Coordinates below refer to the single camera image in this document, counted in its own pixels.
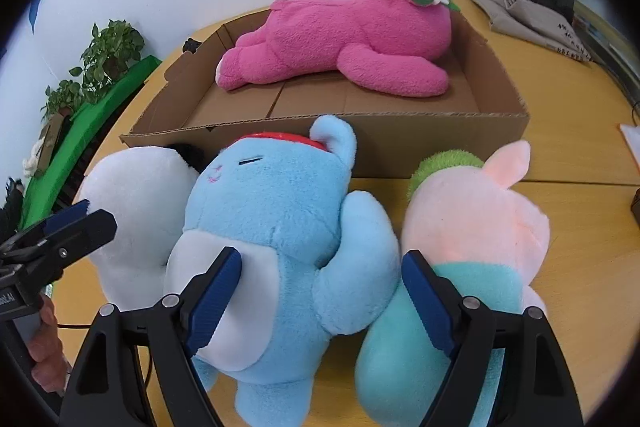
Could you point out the white plush toy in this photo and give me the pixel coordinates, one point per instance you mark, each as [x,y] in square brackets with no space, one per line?
[135,197]

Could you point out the grey canvas bag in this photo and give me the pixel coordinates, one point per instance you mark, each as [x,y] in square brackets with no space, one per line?
[535,22]

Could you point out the person's left hand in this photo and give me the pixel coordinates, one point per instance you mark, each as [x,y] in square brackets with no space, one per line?
[47,357]

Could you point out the brown cardboard box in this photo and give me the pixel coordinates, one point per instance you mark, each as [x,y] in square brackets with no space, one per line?
[450,142]

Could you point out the black charger cube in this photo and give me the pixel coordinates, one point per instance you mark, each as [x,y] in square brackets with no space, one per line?
[636,202]

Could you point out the green potted plant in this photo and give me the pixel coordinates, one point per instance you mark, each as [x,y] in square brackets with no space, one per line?
[110,52]

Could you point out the blue plush toy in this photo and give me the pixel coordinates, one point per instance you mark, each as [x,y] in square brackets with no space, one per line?
[290,217]

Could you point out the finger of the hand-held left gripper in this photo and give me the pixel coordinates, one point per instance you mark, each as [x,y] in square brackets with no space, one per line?
[60,219]
[80,237]

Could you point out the magenta plush toy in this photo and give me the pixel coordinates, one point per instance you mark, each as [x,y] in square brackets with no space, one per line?
[350,37]

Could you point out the small potted plant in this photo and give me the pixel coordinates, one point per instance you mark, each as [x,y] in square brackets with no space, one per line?
[62,99]

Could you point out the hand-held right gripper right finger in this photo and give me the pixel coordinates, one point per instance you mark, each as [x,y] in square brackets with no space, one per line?
[430,302]

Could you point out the pink and teal plush toy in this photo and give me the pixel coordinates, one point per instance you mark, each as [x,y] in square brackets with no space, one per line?
[475,217]

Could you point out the white pad with orange edge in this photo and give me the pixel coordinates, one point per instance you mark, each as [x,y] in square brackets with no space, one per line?
[631,136]

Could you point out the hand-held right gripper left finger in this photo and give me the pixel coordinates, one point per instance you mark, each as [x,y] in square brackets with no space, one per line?
[212,302]

